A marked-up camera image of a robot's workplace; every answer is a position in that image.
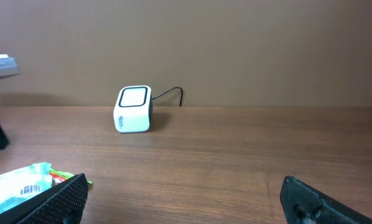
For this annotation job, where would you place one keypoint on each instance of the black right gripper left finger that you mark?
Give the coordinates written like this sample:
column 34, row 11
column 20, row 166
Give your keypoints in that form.
column 62, row 204

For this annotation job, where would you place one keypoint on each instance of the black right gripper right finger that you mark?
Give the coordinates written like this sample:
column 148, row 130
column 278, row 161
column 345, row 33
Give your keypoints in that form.
column 302, row 203

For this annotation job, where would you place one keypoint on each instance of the green snack bag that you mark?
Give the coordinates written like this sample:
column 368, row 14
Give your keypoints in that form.
column 59, row 176

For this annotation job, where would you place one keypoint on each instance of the mint wet wipes pack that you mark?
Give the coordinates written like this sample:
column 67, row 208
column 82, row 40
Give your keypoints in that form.
column 19, row 185

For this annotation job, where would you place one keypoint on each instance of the white barcode scanner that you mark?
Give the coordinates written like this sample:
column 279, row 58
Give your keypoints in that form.
column 133, row 109

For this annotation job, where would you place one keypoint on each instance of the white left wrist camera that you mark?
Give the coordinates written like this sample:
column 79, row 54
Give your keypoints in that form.
column 8, row 66

